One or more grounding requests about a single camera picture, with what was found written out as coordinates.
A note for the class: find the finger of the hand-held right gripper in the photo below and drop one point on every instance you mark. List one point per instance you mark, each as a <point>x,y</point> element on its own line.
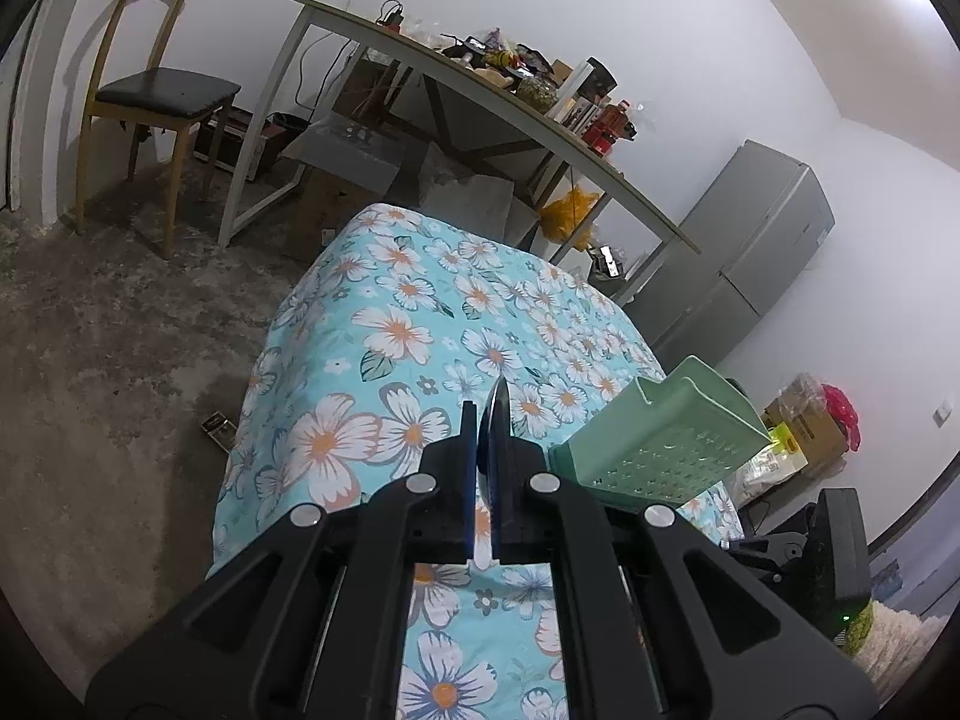
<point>765,549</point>

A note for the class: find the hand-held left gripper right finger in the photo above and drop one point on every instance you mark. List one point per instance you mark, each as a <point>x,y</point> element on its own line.
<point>519,499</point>

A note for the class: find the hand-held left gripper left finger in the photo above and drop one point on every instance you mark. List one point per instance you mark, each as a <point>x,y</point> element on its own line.
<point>469,495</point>

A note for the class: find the dark utensil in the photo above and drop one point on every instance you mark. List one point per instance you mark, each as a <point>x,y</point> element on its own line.
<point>486,450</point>

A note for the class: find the green perforated utensil holder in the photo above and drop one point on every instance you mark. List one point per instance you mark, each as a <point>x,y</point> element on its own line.
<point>675,450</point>

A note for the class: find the green shaggy cushion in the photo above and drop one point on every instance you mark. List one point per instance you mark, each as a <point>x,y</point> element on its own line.
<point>859,626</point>

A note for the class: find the yellow and white sack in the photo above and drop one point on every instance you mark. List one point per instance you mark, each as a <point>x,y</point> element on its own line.
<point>772,465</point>

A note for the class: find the brown cardboard box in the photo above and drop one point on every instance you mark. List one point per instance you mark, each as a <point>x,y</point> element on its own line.
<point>817,435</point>

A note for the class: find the red plastic bag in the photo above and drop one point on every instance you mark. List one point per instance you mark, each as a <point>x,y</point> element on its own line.
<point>840,412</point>

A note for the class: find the crumpled clear plastic wrap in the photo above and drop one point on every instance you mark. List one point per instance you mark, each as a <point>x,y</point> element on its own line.
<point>801,391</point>

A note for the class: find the floral blue tablecloth table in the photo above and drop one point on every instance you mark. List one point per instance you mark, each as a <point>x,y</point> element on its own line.
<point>390,330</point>

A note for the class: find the small dark pack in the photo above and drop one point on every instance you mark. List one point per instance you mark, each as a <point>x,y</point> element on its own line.
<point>217,431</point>

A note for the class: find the yellow plastic bag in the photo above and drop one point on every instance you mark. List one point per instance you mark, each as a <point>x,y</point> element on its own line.
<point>570,214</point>

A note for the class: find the grey refrigerator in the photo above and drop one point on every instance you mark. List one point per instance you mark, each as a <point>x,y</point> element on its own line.
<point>750,240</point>

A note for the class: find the large cardboard box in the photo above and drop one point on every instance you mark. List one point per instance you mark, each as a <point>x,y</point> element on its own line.
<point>330,210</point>

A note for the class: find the red bottle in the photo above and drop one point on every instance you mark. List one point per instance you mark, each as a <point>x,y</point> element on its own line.
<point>607,127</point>

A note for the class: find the glass jar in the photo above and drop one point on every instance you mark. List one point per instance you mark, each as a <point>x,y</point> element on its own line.
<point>538,90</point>

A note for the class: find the black and white carton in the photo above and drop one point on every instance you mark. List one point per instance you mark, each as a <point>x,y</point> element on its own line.
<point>585,86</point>

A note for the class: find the dark case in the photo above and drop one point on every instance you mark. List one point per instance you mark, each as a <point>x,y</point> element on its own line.
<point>225,136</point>

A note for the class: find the wooden chair with dark seat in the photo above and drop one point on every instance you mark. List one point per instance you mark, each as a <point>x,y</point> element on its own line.
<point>161,90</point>

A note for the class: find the white wall socket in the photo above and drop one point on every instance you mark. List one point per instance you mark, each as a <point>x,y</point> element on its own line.
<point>943,413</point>

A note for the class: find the long table with white frame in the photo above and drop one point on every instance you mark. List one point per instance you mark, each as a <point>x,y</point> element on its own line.
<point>264,127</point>

